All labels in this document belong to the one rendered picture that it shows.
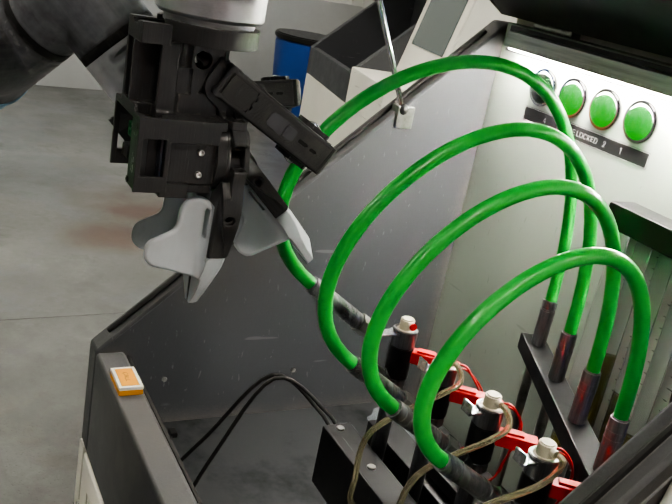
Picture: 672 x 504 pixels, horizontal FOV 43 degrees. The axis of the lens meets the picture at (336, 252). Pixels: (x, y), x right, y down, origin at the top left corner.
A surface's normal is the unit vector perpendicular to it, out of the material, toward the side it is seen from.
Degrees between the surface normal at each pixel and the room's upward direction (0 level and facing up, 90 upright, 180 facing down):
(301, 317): 90
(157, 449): 0
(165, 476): 0
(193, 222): 93
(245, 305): 90
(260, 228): 67
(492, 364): 90
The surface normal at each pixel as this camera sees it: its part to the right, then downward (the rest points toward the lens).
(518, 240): -0.88, 0.00
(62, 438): 0.18, -0.92
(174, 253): 0.43, 0.43
